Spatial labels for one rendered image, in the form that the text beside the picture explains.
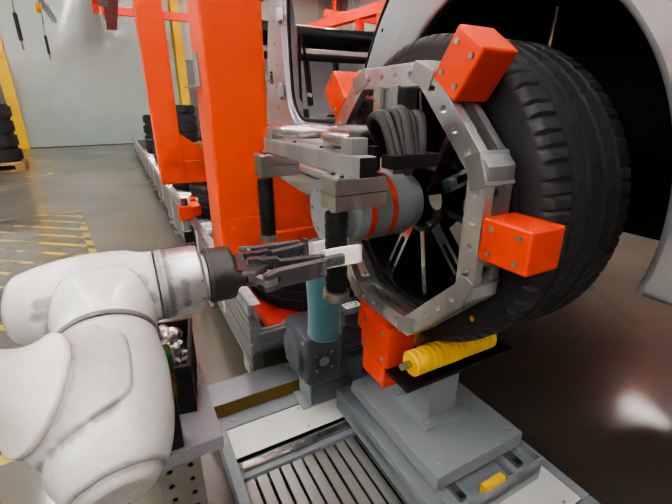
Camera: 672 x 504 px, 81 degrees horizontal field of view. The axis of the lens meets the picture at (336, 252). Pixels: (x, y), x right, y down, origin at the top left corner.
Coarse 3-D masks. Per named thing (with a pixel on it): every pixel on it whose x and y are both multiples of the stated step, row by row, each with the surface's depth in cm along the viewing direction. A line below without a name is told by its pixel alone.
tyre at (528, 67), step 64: (384, 64) 90; (512, 64) 63; (576, 64) 72; (512, 128) 63; (576, 128) 62; (512, 192) 65; (576, 192) 62; (576, 256) 67; (448, 320) 84; (512, 320) 72
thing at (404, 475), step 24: (360, 408) 124; (360, 432) 119; (384, 432) 115; (384, 456) 107; (504, 456) 105; (528, 456) 107; (408, 480) 98; (480, 480) 100; (504, 480) 98; (528, 480) 104
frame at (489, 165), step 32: (416, 64) 68; (352, 96) 88; (448, 96) 63; (448, 128) 64; (480, 128) 64; (480, 160) 59; (512, 160) 61; (480, 192) 60; (480, 224) 62; (352, 288) 103; (384, 288) 98; (448, 288) 70; (480, 288) 66; (416, 320) 81
